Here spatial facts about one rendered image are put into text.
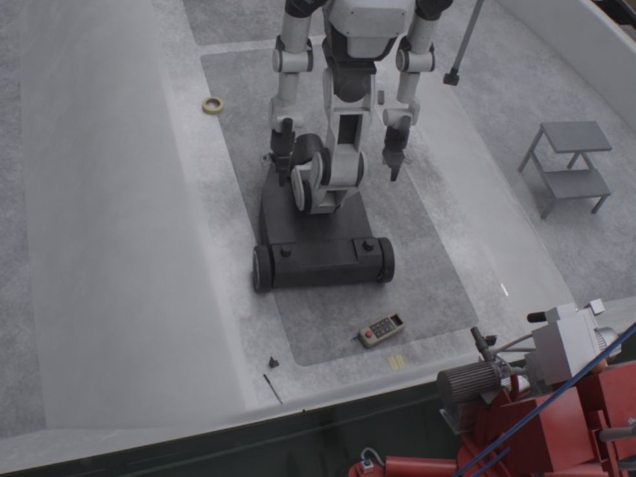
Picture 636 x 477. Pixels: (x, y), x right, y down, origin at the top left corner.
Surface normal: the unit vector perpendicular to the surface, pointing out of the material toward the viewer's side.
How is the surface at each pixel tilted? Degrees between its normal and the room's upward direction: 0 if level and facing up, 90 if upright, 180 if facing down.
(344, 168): 66
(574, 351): 17
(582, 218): 0
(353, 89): 90
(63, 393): 50
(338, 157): 79
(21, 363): 0
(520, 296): 5
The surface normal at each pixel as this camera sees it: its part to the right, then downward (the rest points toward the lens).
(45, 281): -0.64, -0.28
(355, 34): 0.18, 0.79
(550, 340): -0.95, 0.13
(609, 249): 0.14, -0.61
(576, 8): -0.85, 0.33
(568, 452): 0.21, -0.35
